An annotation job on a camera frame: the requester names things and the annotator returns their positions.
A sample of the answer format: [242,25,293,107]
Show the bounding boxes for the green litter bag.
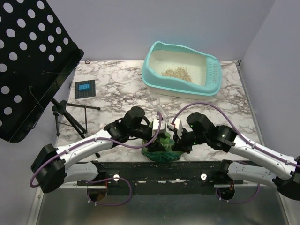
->
[141,131,184,163]

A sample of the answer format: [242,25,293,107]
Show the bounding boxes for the clear plastic scoop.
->
[145,89,169,121]

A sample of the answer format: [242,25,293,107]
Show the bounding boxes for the teal white litter box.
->
[142,41,222,100]

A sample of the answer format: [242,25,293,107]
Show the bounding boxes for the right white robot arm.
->
[168,112,300,201]

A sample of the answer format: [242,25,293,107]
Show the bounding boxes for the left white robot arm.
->
[30,106,164,193]

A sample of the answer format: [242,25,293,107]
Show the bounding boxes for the beige litter pellets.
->
[162,67,192,83]

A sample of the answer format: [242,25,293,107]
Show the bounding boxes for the dark grey lego baseplate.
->
[75,80,96,99]

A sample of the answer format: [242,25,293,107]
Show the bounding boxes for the blue lego brick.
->
[78,83,90,91]

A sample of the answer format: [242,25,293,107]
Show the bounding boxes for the black stand tripod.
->
[51,97,101,158]

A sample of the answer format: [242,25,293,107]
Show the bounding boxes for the black perforated music stand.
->
[0,0,83,143]

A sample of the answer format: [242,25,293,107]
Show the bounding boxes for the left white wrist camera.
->
[152,119,166,136]

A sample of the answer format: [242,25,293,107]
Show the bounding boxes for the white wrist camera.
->
[152,119,166,136]
[167,118,183,139]

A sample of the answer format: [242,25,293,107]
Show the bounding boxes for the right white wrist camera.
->
[167,118,183,139]

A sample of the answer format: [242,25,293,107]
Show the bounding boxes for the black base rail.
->
[65,160,259,199]

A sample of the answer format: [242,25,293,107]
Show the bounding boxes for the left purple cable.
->
[29,111,165,207]

